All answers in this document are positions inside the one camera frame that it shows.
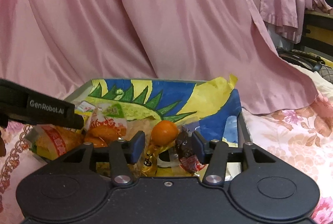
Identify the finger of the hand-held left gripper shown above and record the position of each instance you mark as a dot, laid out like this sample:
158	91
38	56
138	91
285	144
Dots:
78	121

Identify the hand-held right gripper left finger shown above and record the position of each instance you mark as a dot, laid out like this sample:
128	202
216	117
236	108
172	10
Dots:
138	147

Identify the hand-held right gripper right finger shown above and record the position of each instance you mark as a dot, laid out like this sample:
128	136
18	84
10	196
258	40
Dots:
197	147

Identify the dark brown snack packet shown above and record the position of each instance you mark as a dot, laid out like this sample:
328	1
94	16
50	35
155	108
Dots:
183	146

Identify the yellow snack packet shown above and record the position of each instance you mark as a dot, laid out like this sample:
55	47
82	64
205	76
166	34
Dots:
151	161

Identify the clear cracker packet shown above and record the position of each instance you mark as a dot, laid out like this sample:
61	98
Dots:
140	127

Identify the small orange fruit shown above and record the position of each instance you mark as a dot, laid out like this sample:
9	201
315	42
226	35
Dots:
164	133

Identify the white green snack packet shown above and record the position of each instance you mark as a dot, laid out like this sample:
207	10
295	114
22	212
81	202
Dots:
109	125

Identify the orange snack packet red label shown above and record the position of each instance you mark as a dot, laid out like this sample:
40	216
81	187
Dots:
52	143

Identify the grey cardboard box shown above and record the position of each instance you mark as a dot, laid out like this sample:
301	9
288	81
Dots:
242	130

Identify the blue yellow painted paper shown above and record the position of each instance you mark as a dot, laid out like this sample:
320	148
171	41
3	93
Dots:
169	94

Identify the pink floral bedsheet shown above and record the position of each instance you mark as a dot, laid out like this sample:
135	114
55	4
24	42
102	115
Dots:
286	135

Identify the large pink satin curtain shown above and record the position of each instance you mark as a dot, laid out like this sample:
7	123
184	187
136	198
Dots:
130	18

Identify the black bag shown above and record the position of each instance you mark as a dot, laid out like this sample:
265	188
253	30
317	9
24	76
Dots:
294	56

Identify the grey mesh pouch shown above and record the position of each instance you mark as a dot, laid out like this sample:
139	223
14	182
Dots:
327	73

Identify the black desk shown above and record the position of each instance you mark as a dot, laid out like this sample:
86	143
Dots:
320	22

